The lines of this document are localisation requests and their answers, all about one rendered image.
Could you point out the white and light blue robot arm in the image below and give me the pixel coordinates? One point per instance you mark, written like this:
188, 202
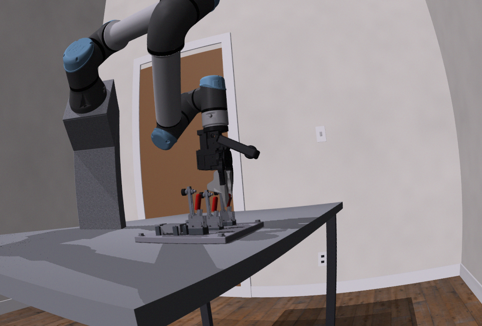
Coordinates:
166, 24

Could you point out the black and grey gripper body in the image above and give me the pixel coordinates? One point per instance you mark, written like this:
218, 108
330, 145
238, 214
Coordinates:
210, 151

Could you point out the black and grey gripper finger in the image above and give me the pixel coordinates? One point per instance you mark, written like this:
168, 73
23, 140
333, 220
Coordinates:
220, 181
230, 181

